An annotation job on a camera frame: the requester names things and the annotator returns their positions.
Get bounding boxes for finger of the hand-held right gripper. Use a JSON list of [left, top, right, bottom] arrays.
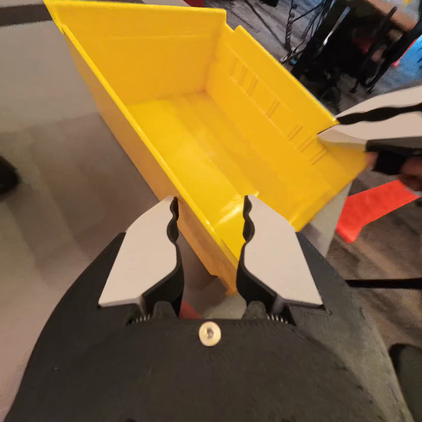
[[317, 111, 422, 153], [335, 86, 422, 125]]

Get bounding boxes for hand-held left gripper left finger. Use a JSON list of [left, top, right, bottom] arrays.
[[98, 196, 184, 318]]

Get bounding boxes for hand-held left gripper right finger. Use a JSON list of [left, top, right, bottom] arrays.
[[236, 195, 324, 315]]

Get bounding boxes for yellow plastic drawer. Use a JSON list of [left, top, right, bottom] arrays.
[[43, 0, 368, 295]]

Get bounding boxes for person's right hand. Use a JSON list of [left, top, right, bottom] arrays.
[[397, 158, 422, 192]]

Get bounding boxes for orange flat floor object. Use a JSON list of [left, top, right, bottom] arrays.
[[336, 180, 421, 244]]

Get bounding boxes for black office chair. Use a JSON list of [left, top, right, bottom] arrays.
[[280, 0, 422, 111]]

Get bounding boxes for wooden desk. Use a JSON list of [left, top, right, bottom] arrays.
[[366, 0, 422, 32]]

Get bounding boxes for black object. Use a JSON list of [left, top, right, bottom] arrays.
[[0, 155, 21, 200]]

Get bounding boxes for black strap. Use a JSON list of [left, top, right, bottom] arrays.
[[346, 278, 422, 290]]

